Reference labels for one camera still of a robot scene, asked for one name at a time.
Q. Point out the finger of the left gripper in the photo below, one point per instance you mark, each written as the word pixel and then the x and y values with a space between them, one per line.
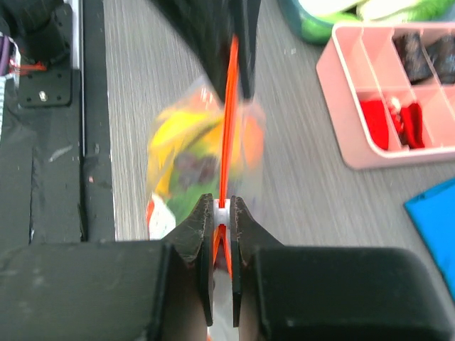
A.
pixel 245 15
pixel 206 29

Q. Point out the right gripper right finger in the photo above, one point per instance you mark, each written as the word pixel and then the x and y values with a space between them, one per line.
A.
pixel 283 292

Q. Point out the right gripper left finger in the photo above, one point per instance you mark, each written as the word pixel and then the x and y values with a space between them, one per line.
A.
pixel 142 290

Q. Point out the yellow banana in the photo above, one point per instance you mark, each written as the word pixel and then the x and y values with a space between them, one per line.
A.
pixel 174 130

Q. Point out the green orange mango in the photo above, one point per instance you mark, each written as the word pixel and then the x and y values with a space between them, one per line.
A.
pixel 182 201

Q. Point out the clear zip top bag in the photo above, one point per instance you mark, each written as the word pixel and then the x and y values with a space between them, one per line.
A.
pixel 202 146

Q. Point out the small orange fruit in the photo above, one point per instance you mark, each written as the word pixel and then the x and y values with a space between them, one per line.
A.
pixel 248 144

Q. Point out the purple grape bunch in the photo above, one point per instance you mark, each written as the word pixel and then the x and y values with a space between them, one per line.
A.
pixel 192 169

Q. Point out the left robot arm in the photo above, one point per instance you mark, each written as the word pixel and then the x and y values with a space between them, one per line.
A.
pixel 32 27

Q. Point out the teal food bowl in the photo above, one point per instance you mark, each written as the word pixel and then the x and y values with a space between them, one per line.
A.
pixel 312 29

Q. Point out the green lettuce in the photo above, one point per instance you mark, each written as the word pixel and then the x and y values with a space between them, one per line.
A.
pixel 387 11

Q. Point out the pink divided tray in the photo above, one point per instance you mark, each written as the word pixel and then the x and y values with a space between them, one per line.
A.
pixel 365 84

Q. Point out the blue folded cloth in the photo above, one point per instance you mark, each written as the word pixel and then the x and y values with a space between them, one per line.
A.
pixel 432 214

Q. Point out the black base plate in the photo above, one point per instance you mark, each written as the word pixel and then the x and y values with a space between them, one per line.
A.
pixel 56 174

